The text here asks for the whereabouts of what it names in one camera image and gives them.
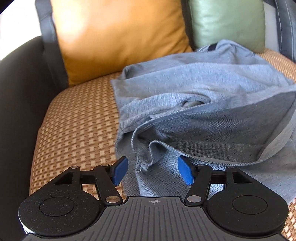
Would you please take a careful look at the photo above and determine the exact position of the grey herringbone zip garment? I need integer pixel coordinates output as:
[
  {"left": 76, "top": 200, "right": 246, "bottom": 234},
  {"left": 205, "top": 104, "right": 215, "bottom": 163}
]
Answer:
[{"left": 111, "top": 40, "right": 295, "bottom": 202}]

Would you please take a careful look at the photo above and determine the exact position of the woven brown seat mat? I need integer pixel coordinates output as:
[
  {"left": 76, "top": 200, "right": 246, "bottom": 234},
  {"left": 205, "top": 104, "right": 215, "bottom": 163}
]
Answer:
[{"left": 30, "top": 49, "right": 295, "bottom": 240}]

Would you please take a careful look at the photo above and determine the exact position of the dark grey sofa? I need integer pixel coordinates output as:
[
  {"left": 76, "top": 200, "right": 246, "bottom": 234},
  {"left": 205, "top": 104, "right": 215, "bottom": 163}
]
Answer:
[{"left": 1, "top": 1, "right": 69, "bottom": 240}]

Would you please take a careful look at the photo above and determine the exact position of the mustard leather cushion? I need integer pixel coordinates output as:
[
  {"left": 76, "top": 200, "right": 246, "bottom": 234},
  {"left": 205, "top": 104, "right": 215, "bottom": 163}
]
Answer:
[{"left": 51, "top": 0, "right": 192, "bottom": 86}]

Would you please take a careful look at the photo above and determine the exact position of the green leather cushion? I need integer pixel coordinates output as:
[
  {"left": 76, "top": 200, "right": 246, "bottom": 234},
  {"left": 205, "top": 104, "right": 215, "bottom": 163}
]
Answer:
[{"left": 189, "top": 0, "right": 265, "bottom": 53}]

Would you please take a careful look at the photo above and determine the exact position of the grey striped cushion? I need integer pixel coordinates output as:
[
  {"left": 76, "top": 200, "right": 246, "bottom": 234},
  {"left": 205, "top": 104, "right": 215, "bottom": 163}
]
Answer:
[{"left": 263, "top": 1, "right": 295, "bottom": 62}]

